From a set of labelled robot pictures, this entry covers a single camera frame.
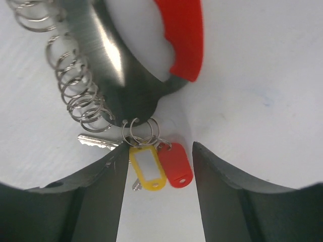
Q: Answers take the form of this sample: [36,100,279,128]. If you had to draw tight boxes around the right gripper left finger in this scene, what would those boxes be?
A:
[1,143,129,241]

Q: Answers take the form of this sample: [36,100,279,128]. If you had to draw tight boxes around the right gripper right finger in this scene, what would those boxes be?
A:
[192,142,322,241]

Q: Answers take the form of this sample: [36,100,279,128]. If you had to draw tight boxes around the red handled key organizer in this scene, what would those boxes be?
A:
[7,1,204,133]

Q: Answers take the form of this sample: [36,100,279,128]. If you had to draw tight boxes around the key with red tag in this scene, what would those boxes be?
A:
[146,117,194,189]

